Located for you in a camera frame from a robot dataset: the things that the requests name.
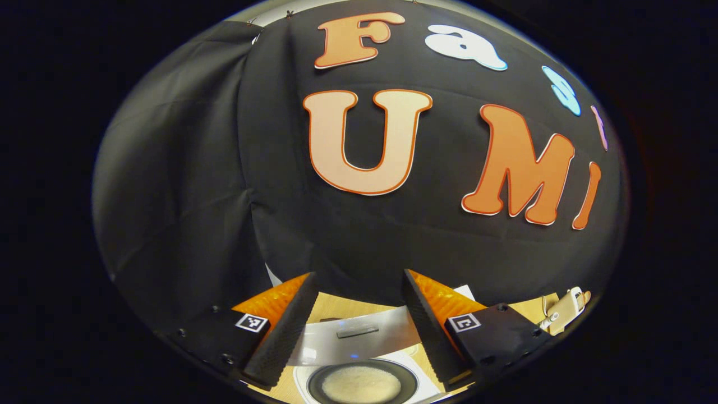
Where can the toasted bread slice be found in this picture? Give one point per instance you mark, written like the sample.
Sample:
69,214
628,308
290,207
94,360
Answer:
586,296

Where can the black backdrop cloth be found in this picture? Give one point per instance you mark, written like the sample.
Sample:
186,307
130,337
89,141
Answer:
196,196

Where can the white rice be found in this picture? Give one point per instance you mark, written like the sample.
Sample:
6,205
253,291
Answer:
362,386

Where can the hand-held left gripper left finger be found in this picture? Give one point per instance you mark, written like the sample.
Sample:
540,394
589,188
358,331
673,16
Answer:
283,336

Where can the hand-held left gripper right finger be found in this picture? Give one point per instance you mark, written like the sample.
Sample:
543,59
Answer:
429,331

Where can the cream toaster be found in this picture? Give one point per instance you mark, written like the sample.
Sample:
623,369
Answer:
564,311

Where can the white rice cooker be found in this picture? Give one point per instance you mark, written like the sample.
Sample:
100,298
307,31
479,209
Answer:
359,342

